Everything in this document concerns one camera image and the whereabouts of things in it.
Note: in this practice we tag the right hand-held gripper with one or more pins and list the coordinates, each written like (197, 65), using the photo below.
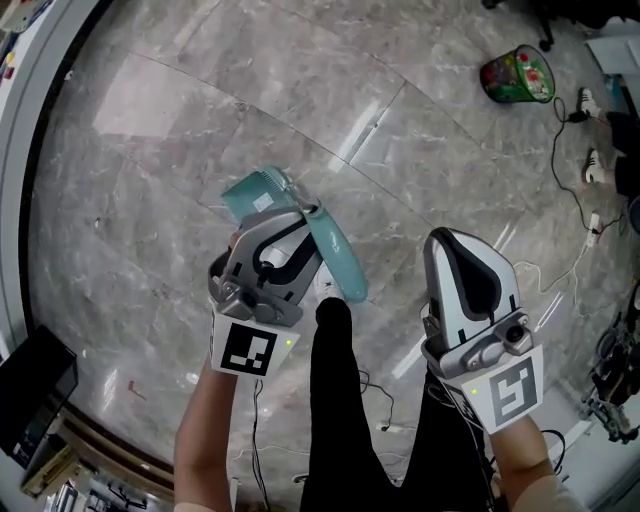
(515, 395)

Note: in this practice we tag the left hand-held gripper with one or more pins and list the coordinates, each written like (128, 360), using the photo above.
(245, 350)

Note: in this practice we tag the teal plastic dustpan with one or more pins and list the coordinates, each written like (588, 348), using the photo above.
(265, 195)

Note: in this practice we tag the person's right forearm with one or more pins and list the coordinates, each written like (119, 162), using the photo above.
(525, 465)

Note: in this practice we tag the person's left forearm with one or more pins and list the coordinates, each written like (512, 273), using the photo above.
(205, 440)

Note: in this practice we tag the grey marble floor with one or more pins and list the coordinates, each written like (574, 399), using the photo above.
(280, 100)

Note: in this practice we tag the person's left hand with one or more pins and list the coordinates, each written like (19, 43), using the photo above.
(233, 242)

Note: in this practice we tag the person's white shoe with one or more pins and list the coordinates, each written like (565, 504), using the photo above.
(327, 285)

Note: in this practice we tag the metal wheeled device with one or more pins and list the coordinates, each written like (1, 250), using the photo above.
(612, 370)

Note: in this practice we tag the person's left leg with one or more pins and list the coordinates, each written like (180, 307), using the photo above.
(340, 400)

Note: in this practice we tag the small white power strip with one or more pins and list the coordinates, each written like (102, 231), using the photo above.
(397, 428)

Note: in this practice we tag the black mesh waste basket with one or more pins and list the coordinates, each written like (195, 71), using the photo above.
(520, 75)

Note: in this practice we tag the black office chair base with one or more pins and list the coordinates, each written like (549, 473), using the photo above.
(546, 30)

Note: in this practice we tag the white flat box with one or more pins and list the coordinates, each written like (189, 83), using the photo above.
(615, 55)

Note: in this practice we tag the black box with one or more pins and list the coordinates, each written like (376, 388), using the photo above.
(35, 390)

